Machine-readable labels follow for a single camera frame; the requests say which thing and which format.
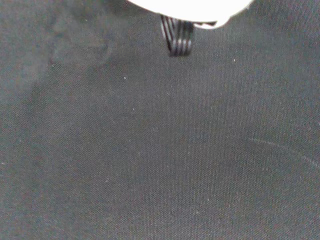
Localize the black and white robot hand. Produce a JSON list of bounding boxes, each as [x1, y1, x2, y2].
[[125, 0, 254, 58]]

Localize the black bench cloth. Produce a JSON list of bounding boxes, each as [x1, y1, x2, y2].
[[0, 0, 320, 240]]

